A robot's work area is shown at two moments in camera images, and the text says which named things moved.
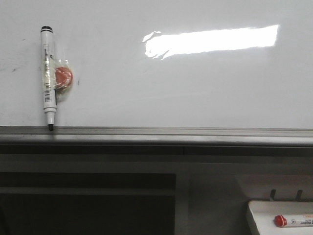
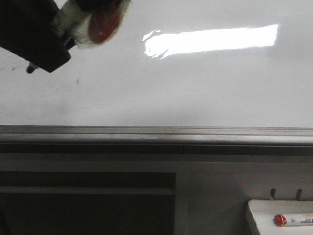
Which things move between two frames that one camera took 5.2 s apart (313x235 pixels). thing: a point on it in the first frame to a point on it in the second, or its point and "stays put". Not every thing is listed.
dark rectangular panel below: (88, 203) stays put
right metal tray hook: (299, 195) stays put
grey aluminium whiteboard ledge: (154, 140) stays put
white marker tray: (264, 213) stays put
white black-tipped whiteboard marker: (48, 74) to (67, 21)
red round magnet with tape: (62, 77) to (90, 29)
